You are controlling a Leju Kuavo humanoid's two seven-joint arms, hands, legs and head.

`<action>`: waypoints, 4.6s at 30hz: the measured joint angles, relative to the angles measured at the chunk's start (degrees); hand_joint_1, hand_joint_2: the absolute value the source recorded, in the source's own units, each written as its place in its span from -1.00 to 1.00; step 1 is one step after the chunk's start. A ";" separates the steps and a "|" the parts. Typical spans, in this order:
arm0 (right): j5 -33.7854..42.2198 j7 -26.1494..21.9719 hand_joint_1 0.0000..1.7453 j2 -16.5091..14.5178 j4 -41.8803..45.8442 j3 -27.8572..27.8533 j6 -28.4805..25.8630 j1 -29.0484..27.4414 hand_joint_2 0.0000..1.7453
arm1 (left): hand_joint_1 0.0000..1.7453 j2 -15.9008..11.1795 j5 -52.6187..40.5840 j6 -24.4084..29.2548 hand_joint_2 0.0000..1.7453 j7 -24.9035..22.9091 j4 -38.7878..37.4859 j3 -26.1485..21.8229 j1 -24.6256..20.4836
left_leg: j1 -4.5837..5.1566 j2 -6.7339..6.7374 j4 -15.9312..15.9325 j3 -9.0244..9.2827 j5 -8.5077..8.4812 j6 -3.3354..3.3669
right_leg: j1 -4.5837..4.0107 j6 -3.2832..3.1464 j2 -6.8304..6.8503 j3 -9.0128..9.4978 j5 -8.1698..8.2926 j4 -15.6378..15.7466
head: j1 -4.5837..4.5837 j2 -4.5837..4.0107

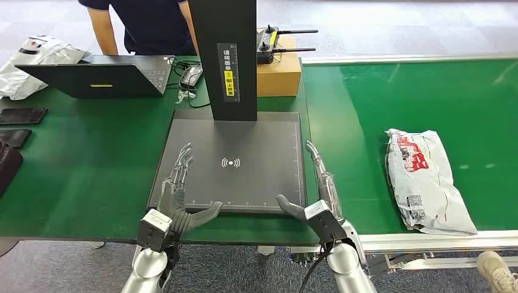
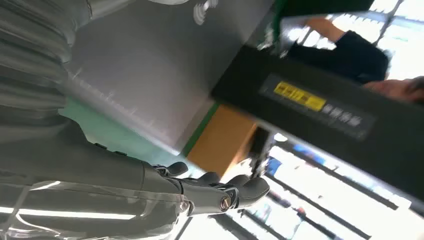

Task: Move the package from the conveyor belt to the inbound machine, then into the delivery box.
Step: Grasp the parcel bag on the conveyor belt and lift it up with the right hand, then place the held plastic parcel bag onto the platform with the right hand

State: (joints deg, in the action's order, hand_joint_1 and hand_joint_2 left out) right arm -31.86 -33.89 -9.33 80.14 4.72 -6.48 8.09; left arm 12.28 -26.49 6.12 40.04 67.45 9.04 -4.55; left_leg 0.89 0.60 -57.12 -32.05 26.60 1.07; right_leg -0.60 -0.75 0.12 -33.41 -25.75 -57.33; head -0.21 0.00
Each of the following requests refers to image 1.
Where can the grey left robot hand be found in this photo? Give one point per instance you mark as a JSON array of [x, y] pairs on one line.
[[175, 202]]

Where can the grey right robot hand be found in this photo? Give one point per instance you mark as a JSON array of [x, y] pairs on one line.
[[328, 190]]

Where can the grey red-printed poly mailer package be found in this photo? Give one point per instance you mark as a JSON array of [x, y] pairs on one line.
[[429, 182]]

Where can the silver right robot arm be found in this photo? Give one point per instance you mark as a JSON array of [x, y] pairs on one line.
[[344, 267]]

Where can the black scanning machine with column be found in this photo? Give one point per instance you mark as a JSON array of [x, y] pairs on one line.
[[242, 141]]

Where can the brown cardboard box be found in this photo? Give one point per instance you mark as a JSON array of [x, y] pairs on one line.
[[279, 77]]

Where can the green conveyor belt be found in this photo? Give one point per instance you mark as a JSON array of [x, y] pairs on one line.
[[425, 97]]

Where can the white table foot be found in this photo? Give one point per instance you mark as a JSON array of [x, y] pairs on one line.
[[266, 250]]

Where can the small crumpled clear plastic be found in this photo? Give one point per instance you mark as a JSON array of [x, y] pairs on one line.
[[184, 96]]

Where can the black power adapter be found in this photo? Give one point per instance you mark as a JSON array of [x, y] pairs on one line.
[[191, 77]]

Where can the black laptop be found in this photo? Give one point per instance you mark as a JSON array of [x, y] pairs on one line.
[[101, 79]]

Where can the black remote controller with antennas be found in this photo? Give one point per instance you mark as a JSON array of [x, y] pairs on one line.
[[265, 48]]

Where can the black flat rectangular pad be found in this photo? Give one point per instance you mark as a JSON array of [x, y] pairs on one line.
[[22, 116], [14, 138]]

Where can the person's pale shoe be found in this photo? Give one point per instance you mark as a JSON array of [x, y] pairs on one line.
[[495, 273]]

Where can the white crumpled poly mailer bag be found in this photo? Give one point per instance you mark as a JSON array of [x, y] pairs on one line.
[[24, 81]]

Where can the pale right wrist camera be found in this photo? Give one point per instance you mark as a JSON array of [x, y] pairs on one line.
[[325, 222]]

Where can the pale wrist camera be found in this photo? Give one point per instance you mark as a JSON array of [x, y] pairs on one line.
[[153, 228], [325, 222]]

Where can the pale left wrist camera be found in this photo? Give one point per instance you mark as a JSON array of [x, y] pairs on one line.
[[153, 228]]

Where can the aluminium conveyor frame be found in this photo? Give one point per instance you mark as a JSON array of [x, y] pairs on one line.
[[425, 242]]

